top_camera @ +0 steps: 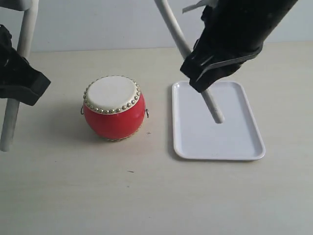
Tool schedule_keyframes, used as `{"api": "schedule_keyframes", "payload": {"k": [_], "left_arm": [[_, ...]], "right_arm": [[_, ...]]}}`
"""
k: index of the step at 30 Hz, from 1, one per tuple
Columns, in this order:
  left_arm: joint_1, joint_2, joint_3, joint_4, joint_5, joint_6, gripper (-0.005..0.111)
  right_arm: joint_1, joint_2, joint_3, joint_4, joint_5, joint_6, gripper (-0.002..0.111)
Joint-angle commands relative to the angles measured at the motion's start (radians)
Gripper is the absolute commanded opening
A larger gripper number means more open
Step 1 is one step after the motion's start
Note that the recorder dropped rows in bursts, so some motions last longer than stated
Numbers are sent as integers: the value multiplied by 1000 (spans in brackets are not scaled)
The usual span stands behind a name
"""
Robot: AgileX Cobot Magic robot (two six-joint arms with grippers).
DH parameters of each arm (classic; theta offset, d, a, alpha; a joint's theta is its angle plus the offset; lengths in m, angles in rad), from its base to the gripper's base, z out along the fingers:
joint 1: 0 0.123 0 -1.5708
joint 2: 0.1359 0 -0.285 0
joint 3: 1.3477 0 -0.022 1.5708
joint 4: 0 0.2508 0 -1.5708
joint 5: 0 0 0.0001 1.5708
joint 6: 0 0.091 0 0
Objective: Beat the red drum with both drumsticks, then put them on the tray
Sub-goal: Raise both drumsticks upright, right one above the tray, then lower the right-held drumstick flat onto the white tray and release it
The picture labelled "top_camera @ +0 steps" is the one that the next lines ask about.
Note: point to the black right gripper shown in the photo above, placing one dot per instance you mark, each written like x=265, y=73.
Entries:
x=227, y=41

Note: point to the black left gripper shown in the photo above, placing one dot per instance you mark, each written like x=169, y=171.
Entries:
x=25, y=84

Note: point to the white drumstick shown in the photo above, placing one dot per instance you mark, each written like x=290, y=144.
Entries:
x=178, y=36
x=23, y=49

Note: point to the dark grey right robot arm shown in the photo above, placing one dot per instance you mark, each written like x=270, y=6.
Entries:
x=268, y=14

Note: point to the small red drum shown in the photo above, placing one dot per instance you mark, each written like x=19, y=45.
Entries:
x=114, y=107

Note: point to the white rectangular plastic tray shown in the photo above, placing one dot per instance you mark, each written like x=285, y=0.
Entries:
x=216, y=125

